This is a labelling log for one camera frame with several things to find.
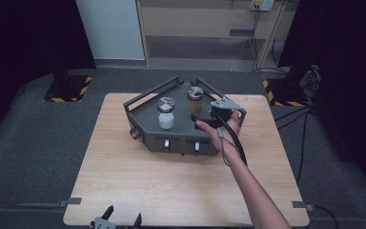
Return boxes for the black cables from socket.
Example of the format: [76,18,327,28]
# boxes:
[250,9,288,74]

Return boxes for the thin grey gripper cable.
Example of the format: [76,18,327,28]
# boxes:
[216,127,240,168]

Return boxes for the grey table bracket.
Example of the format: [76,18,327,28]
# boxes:
[58,197,83,208]
[291,200,315,213]

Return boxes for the black floor cable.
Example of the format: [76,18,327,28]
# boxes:
[313,204,340,229]
[295,109,311,186]
[274,105,315,123]

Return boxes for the bundle of cables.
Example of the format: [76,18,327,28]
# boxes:
[299,64,322,98]

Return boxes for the white panel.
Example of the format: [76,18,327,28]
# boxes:
[74,0,146,62]

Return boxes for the glass jar with brown powder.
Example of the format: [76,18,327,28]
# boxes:
[186,85,205,119]

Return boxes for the dark grey spice rack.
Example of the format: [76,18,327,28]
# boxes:
[122,75,248,157]

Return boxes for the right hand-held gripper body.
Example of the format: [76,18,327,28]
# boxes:
[196,95,248,130]

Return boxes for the thick black gripper cable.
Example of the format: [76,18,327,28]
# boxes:
[215,115,249,167]

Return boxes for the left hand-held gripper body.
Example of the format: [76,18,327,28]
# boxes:
[90,217,118,229]

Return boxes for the glass jar with white powder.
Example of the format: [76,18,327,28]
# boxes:
[156,96,176,131]

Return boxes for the person's right hand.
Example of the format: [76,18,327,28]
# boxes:
[195,110,242,160]

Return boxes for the black stand with striped base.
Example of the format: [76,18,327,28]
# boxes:
[261,63,310,108]
[43,53,93,104]

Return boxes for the wooden shelf unit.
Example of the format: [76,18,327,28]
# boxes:
[135,0,290,70]

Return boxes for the wall power socket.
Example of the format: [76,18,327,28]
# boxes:
[251,0,276,12]

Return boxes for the dark curtain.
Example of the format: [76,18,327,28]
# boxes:
[0,0,97,147]
[277,0,366,201]

